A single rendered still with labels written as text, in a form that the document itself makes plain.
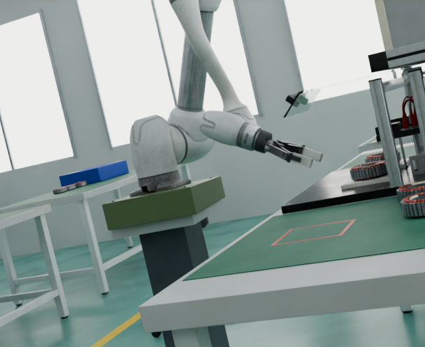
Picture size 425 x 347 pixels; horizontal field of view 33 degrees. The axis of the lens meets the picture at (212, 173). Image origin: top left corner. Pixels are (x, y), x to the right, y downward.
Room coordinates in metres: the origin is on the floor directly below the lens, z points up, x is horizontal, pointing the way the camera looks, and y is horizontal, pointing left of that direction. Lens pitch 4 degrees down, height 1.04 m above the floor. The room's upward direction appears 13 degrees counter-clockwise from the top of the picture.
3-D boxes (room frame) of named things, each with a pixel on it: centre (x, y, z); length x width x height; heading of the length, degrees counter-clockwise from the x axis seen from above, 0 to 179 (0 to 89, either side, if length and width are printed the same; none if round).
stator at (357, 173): (2.08, -0.44, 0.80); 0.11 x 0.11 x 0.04
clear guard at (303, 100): (2.00, -0.42, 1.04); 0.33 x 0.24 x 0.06; 67
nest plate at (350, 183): (2.08, -0.44, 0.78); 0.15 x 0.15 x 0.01; 67
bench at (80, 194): (6.14, 0.95, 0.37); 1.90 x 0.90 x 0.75; 157
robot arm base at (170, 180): (2.65, 0.20, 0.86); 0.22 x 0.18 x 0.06; 158
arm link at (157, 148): (2.69, 0.19, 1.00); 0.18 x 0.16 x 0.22; 142
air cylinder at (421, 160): (2.02, -0.58, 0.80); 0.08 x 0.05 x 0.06; 157
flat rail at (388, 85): (2.15, -0.58, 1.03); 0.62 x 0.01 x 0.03; 157
